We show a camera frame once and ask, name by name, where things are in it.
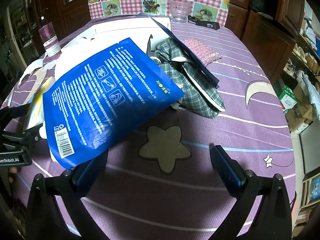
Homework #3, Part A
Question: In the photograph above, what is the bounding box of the black plastic clip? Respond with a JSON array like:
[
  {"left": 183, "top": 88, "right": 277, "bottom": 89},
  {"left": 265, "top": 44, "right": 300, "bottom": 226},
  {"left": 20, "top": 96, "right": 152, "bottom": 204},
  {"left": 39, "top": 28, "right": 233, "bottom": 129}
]
[{"left": 187, "top": 15, "right": 221, "bottom": 30}]

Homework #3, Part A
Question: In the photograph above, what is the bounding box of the pile of cardboard boxes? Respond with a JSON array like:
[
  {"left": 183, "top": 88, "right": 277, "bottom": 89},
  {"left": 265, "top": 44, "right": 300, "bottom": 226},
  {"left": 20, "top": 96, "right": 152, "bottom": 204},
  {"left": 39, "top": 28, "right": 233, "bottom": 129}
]
[{"left": 285, "top": 85, "right": 320, "bottom": 133}]

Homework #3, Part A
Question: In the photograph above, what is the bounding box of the dark wooden cabinet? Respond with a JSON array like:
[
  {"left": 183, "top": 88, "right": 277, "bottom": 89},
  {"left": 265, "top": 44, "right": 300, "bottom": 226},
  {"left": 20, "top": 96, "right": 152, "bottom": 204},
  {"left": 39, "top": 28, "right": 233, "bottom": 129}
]
[{"left": 225, "top": 0, "right": 304, "bottom": 85}]

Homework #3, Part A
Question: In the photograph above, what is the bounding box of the cluttered storage shelf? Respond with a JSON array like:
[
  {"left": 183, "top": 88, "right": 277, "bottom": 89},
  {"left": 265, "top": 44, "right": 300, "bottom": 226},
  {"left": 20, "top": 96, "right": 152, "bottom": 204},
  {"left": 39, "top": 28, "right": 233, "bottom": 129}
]
[{"left": 287, "top": 5, "right": 320, "bottom": 75}]

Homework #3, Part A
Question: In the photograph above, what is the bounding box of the clear glass cup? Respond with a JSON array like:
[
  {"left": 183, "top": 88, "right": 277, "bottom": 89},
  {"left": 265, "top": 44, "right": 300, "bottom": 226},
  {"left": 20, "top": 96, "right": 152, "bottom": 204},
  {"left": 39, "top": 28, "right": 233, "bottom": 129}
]
[{"left": 170, "top": 1, "right": 189, "bottom": 23}]

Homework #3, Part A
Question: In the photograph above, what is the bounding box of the purple striped tablecloth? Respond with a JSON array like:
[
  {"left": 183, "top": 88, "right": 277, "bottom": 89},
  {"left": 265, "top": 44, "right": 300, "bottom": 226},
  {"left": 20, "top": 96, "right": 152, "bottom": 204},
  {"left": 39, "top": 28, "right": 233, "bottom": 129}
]
[{"left": 0, "top": 15, "right": 297, "bottom": 240}]

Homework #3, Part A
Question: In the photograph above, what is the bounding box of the grey plastic bag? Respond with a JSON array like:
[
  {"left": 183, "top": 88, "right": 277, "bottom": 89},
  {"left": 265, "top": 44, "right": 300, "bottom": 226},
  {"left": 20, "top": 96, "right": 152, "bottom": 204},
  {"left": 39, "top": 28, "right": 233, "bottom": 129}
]
[{"left": 301, "top": 71, "right": 320, "bottom": 105}]

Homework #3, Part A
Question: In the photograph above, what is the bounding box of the dark wooden cupboard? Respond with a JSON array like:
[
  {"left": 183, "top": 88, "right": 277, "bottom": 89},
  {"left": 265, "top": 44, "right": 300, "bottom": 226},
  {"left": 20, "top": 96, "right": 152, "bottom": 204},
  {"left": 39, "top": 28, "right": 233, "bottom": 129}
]
[{"left": 0, "top": 0, "right": 92, "bottom": 55}]

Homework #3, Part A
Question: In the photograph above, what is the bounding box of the purple label bottle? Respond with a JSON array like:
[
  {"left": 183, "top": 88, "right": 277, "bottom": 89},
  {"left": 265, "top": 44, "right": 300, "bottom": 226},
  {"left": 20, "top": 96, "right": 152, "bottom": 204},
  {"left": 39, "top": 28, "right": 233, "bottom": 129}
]
[{"left": 37, "top": 9, "right": 62, "bottom": 58}]

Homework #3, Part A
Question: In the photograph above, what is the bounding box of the white panel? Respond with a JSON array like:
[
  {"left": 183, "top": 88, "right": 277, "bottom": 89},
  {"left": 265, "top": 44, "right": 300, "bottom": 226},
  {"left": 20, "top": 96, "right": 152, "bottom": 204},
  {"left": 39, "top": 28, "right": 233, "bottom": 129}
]
[{"left": 299, "top": 124, "right": 320, "bottom": 174}]

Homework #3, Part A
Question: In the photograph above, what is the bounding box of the green plaid slipper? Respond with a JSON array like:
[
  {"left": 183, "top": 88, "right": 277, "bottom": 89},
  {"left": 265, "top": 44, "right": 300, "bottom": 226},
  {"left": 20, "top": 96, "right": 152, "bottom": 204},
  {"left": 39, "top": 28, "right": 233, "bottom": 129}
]
[{"left": 150, "top": 39, "right": 226, "bottom": 118}]

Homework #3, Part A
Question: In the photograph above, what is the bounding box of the blue printed packet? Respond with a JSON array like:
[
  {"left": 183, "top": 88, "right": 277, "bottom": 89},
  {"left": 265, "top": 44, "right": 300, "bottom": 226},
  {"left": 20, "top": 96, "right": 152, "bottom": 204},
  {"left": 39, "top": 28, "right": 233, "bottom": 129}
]
[{"left": 42, "top": 37, "right": 185, "bottom": 168}]

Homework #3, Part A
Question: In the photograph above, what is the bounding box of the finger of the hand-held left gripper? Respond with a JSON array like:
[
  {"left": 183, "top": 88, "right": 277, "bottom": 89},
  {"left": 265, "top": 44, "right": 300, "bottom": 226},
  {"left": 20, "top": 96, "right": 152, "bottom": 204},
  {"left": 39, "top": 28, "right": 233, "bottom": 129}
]
[
  {"left": 0, "top": 126, "right": 42, "bottom": 143},
  {"left": 0, "top": 104, "right": 32, "bottom": 125}
]

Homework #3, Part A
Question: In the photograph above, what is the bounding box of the person's left hand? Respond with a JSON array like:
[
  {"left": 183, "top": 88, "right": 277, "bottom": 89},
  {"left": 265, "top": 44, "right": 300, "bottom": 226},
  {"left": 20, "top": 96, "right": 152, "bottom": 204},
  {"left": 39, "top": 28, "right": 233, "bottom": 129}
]
[{"left": 7, "top": 166, "right": 19, "bottom": 184}]

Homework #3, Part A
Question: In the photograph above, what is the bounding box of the white cardboard box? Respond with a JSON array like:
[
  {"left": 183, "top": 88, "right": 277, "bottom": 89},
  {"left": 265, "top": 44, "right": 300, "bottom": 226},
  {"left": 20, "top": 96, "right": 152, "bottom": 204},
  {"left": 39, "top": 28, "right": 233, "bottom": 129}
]
[{"left": 56, "top": 17, "right": 173, "bottom": 79}]

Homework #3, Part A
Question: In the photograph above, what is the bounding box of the yellow packet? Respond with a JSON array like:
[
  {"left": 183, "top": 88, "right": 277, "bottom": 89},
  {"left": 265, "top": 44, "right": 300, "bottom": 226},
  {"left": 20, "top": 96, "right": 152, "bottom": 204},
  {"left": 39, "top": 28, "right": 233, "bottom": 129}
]
[{"left": 26, "top": 76, "right": 56, "bottom": 132}]

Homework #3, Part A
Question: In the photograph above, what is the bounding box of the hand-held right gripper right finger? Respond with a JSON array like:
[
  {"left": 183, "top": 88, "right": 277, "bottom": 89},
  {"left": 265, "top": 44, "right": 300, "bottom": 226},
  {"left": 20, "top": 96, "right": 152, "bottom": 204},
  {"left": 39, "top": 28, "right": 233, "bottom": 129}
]
[{"left": 209, "top": 144, "right": 293, "bottom": 240}]

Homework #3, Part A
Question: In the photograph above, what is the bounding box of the green white carton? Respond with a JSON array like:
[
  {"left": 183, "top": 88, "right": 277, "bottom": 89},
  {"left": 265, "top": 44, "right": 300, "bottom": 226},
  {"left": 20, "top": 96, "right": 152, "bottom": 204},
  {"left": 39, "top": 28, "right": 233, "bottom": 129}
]
[{"left": 279, "top": 85, "right": 298, "bottom": 110}]

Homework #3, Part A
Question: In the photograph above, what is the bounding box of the pink glitter sponge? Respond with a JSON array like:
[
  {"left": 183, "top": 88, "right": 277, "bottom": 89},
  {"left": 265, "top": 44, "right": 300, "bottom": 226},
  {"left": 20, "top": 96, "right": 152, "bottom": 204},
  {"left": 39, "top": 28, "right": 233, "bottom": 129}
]
[{"left": 180, "top": 37, "right": 222, "bottom": 67}]

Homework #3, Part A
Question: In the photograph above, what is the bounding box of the blue printed carton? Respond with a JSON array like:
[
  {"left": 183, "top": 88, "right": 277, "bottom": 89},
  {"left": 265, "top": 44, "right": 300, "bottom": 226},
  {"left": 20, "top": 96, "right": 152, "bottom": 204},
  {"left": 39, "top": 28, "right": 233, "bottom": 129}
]
[{"left": 303, "top": 177, "right": 320, "bottom": 206}]

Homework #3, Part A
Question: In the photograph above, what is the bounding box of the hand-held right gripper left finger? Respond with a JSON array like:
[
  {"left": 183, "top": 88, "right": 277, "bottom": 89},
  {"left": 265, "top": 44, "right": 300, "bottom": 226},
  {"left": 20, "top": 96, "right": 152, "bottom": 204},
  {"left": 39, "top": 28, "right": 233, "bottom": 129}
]
[{"left": 25, "top": 150, "right": 110, "bottom": 240}]

